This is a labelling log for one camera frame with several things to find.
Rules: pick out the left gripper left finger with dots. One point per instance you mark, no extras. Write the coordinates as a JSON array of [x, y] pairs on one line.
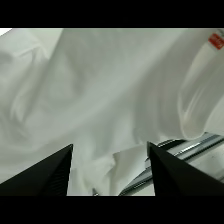
[[43, 176]]

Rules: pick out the white T-shirt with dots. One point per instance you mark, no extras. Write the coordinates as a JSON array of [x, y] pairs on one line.
[[106, 90]]

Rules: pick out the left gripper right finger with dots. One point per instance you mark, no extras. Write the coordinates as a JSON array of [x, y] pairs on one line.
[[180, 176]]

